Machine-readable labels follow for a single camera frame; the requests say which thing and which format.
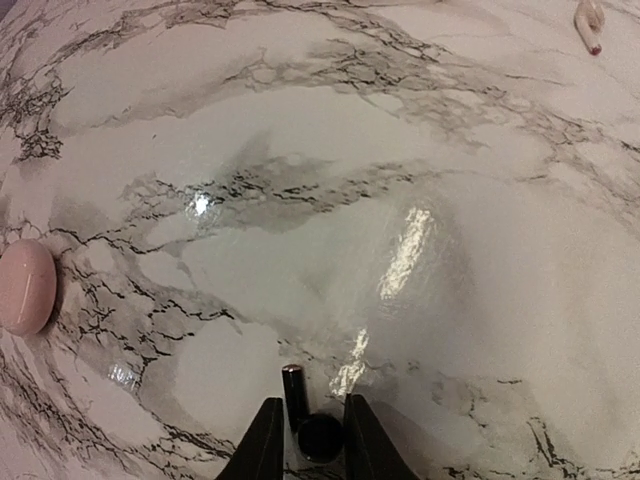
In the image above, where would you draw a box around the white round charging case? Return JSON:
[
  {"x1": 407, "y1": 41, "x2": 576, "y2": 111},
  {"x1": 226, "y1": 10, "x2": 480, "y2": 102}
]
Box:
[{"x1": 1, "y1": 239, "x2": 57, "y2": 337}]

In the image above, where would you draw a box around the white earbud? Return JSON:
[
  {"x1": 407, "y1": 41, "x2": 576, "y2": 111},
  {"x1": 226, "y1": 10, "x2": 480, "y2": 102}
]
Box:
[{"x1": 574, "y1": 0, "x2": 605, "y2": 56}]

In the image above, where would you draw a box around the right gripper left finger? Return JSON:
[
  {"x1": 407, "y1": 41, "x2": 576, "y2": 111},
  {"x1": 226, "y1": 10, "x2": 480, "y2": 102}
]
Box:
[{"x1": 216, "y1": 397, "x2": 284, "y2": 480}]

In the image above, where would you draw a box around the black earbud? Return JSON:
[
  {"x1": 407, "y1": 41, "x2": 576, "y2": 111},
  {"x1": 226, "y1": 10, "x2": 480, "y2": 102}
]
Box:
[{"x1": 281, "y1": 364, "x2": 344, "y2": 464}]

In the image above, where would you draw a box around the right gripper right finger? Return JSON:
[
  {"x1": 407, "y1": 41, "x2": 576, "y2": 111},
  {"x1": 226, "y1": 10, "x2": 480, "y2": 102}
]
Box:
[{"x1": 343, "y1": 394, "x2": 419, "y2": 480}]

